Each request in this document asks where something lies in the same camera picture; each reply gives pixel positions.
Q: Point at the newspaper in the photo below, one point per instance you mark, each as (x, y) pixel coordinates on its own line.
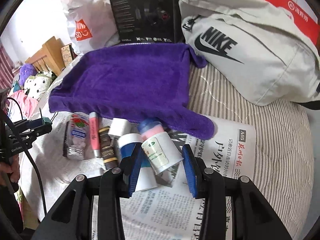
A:
(169, 211)

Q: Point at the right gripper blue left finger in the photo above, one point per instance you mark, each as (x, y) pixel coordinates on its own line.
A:
(136, 159)

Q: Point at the red paper bag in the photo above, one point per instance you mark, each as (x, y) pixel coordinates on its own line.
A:
(302, 20)

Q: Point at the purple plush toy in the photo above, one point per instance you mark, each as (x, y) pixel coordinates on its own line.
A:
(25, 71)

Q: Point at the brown patterned book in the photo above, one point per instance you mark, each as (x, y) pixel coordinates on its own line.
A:
(68, 54)

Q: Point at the dark brown Grand Reserve box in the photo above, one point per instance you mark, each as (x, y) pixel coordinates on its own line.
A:
(106, 149)

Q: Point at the white roll with green label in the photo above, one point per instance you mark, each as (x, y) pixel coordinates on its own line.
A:
(161, 152)

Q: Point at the black headset box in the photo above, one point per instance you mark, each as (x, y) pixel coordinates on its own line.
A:
(145, 21)

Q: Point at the purple towel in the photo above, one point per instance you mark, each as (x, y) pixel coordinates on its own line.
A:
(135, 82)

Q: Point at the clear candy bottle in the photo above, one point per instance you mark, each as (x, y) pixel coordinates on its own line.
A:
(76, 137)

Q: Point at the blue and white bottle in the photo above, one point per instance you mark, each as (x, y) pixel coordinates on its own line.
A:
(146, 179)

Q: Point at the white Miniso shopping bag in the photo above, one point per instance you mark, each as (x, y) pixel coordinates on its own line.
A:
(90, 24)

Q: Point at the person's left hand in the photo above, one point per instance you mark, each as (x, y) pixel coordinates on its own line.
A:
(13, 169)

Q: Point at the white Nike bag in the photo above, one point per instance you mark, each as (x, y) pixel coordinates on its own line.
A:
(256, 46)

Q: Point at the wooden headboard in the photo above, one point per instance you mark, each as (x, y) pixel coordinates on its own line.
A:
(49, 57)

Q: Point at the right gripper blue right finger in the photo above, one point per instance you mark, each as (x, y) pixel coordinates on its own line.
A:
(192, 171)

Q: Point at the white charger plug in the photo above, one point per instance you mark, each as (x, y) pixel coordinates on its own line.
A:
(119, 127)

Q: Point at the pink tube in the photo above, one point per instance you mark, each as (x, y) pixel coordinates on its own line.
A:
(94, 134)

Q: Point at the white spotted plush toy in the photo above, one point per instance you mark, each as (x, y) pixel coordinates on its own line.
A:
(36, 86)

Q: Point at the pink jar with blue lid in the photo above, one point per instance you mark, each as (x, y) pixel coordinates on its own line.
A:
(149, 127)

